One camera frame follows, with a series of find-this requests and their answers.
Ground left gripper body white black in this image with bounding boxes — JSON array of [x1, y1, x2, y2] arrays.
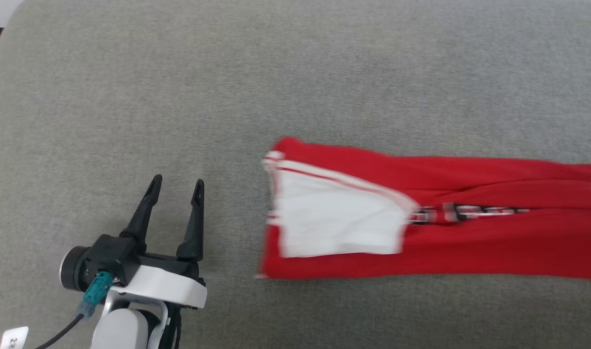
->
[[87, 235, 208, 310]]

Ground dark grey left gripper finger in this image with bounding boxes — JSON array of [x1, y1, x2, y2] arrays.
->
[[175, 179, 205, 263], [120, 174, 163, 243]]

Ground red jersey with white sleeves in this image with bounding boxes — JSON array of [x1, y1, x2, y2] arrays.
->
[[255, 137, 591, 282]]

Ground grey fabric sofa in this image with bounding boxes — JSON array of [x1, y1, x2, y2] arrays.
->
[[0, 0, 591, 349]]

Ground teal cable connector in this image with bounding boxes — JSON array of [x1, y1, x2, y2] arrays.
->
[[80, 271, 113, 318]]

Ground thin black camera cable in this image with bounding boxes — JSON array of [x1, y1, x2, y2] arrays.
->
[[34, 313, 86, 349]]

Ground white cable label tag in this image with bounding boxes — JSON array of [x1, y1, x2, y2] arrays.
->
[[0, 326, 30, 349]]

